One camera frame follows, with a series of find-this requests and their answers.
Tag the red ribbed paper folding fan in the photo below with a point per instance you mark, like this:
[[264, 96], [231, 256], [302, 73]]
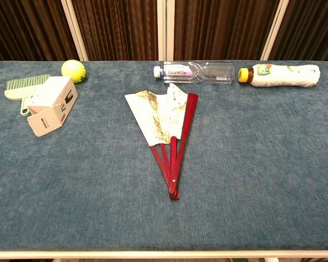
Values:
[[158, 114]]

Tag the light green hand brush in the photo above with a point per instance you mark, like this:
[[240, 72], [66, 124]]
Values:
[[16, 92]]

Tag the clear plastic water bottle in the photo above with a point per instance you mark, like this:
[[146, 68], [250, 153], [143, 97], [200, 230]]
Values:
[[196, 72]]

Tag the blue table cloth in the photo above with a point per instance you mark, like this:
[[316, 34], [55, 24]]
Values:
[[235, 163]]

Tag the yellow tennis ball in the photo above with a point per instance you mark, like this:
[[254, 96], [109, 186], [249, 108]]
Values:
[[73, 71]]

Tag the brown pleated divider panel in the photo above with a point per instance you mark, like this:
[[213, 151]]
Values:
[[117, 27], [24, 27], [221, 27], [311, 27]]

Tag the white cardboard box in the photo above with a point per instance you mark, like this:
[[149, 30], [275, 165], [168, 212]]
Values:
[[52, 103]]

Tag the white divider frame post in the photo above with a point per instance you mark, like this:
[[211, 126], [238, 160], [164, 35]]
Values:
[[273, 30], [166, 27], [75, 32]]

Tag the white table frame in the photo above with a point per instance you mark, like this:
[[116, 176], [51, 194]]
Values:
[[153, 254]]

